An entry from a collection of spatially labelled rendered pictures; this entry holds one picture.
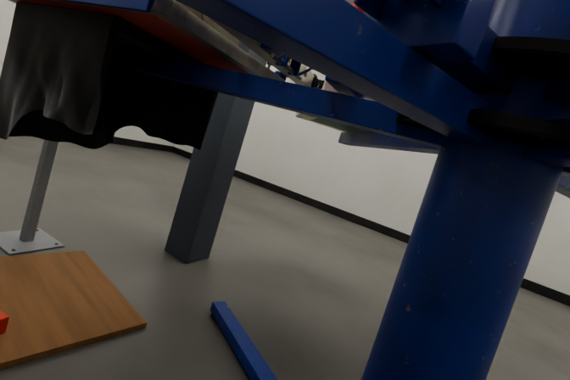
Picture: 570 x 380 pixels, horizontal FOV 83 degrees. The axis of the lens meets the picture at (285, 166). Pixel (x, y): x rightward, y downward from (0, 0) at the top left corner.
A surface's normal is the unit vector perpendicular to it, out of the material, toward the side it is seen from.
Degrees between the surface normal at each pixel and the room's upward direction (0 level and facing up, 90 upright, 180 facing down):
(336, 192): 90
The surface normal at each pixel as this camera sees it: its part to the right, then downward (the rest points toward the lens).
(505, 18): -0.88, -0.24
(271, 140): -0.42, -0.07
